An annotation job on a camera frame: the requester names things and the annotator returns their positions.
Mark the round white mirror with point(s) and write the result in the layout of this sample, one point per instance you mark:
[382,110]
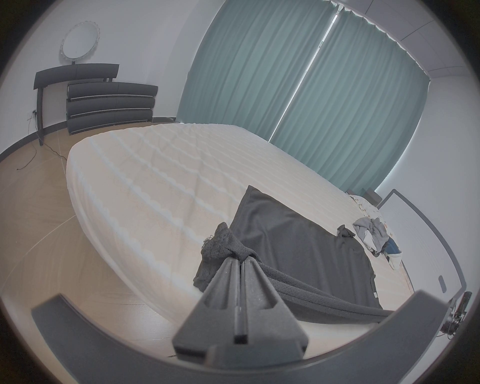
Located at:
[80,41]

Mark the dark grey chest of drawers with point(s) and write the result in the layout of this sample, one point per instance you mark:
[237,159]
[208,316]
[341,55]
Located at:
[112,107]

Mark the bed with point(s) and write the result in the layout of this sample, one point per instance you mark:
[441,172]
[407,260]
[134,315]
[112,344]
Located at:
[180,195]

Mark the blue-green curtain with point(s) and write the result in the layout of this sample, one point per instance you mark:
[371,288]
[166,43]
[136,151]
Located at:
[243,63]
[348,116]

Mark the dark grey dressing table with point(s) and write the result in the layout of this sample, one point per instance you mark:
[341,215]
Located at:
[75,75]

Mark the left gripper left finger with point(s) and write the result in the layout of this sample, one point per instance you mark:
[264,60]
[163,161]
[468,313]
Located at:
[215,300]

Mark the pile of clothes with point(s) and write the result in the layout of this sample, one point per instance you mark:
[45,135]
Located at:
[375,232]

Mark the black T-shirt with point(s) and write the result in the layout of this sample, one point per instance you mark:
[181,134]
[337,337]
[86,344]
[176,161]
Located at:
[296,247]

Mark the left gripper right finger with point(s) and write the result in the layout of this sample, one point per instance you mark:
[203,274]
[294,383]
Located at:
[268,303]

